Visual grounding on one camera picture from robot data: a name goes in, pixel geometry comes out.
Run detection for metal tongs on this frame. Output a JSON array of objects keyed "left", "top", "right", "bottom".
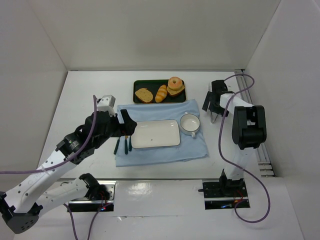
[{"left": 210, "top": 112, "right": 219, "bottom": 124}]

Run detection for pink glazed donut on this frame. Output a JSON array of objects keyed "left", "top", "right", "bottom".
[{"left": 167, "top": 76, "right": 183, "bottom": 91}]

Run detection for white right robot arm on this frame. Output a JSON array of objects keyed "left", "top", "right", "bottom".
[{"left": 202, "top": 80, "right": 267, "bottom": 188}]

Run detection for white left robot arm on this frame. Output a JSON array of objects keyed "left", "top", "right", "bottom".
[{"left": 0, "top": 95, "right": 141, "bottom": 234}]

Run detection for brown bread slice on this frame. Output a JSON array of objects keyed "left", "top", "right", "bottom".
[
  {"left": 134, "top": 88, "right": 154, "bottom": 104},
  {"left": 167, "top": 85, "right": 185, "bottom": 97}
]

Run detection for brown bread slice right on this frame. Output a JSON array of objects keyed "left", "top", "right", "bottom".
[{"left": 167, "top": 85, "right": 185, "bottom": 97}]

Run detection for golden bread roll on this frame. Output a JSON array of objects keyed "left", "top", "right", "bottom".
[{"left": 155, "top": 84, "right": 168, "bottom": 103}]

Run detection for white rectangular plate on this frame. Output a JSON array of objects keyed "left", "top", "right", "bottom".
[{"left": 131, "top": 119, "right": 181, "bottom": 149}]

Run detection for light blue cloth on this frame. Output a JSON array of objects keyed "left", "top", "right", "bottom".
[{"left": 115, "top": 99, "right": 209, "bottom": 167}]

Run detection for gold knife green handle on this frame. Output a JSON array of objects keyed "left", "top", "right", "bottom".
[{"left": 124, "top": 135, "right": 129, "bottom": 155}]

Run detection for gold spoon green handle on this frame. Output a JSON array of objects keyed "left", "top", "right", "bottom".
[{"left": 128, "top": 136, "right": 132, "bottom": 152}]

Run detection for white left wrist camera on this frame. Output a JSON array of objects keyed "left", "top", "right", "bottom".
[{"left": 97, "top": 95, "right": 116, "bottom": 113}]

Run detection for white bowl with handles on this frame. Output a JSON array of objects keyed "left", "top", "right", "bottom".
[{"left": 179, "top": 112, "right": 201, "bottom": 139}]

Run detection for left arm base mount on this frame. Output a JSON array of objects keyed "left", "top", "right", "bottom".
[{"left": 67, "top": 180, "right": 116, "bottom": 213}]

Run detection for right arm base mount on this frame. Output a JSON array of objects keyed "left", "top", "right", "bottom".
[{"left": 197, "top": 181, "right": 251, "bottom": 210}]

